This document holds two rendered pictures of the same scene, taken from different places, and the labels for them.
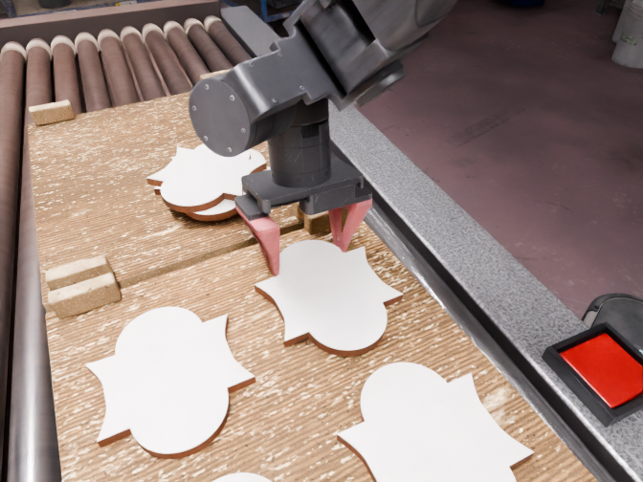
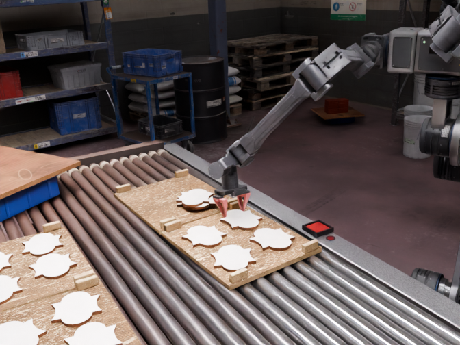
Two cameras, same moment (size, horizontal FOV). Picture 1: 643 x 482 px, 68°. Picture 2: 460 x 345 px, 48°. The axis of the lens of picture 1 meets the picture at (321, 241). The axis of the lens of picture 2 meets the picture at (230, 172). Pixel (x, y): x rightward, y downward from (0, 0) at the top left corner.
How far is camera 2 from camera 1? 1.37 m
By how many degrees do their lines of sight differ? 22
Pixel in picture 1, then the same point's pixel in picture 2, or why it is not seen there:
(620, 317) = not seen: hidden behind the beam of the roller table
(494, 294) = (289, 220)
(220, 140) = (215, 174)
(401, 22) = (252, 148)
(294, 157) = (229, 181)
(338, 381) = (247, 234)
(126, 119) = (151, 188)
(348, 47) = (241, 154)
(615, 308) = not seen: hidden behind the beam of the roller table
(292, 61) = (229, 158)
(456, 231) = (278, 208)
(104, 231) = (165, 215)
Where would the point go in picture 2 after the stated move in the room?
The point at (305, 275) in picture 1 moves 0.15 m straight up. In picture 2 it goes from (234, 216) to (232, 176)
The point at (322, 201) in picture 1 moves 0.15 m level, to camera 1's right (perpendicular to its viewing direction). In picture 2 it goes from (237, 192) to (280, 188)
